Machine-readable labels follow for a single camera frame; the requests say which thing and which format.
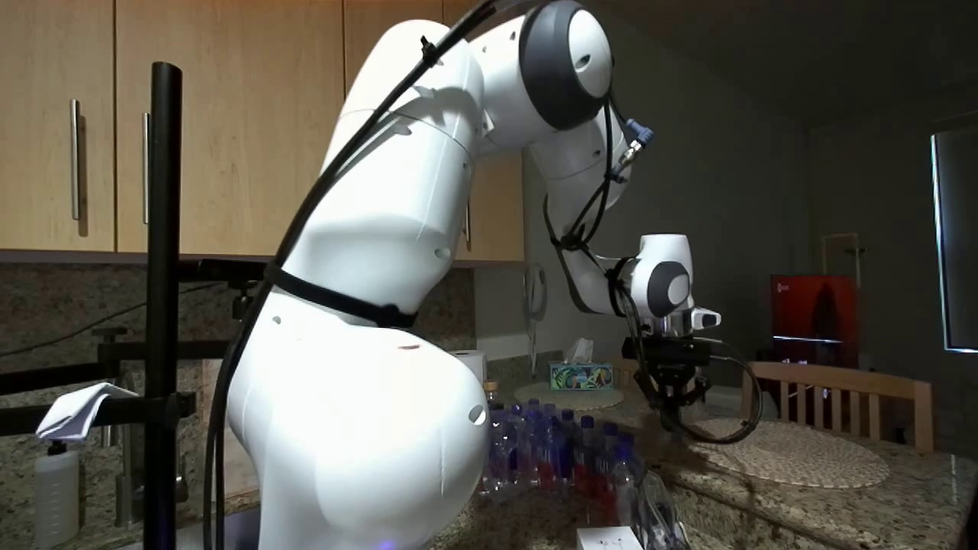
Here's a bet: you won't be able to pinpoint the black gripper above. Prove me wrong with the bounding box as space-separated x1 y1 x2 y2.
624 337 715 425

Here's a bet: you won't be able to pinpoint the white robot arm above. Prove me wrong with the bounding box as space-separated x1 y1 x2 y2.
227 0 721 550

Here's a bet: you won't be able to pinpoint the transparent plastic bag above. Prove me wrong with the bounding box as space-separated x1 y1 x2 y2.
614 463 691 550

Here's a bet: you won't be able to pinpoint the patterned tissue box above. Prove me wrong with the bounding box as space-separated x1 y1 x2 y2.
548 339 614 392

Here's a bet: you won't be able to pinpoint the round woven placemat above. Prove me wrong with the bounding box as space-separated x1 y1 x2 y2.
696 422 889 487

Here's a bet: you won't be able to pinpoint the wooden slatted chair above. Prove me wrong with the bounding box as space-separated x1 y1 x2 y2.
744 359 937 451

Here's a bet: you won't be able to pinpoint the pack of water bottles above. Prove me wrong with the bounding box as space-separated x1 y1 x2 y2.
478 399 641 501

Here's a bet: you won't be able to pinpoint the red appliance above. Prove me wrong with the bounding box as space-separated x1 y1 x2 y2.
770 276 859 365

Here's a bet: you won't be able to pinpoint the white paper box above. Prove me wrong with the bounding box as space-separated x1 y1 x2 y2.
577 525 641 550

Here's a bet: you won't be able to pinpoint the left window with blind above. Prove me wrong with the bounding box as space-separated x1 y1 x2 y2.
929 125 978 354

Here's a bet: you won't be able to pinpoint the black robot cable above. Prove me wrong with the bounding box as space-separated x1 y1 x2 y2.
200 0 760 550

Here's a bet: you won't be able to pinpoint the wooden wall cabinets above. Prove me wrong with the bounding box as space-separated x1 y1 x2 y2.
0 0 530 265

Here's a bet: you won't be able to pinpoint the black camera stand pole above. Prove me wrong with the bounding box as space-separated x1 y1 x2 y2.
0 57 296 550

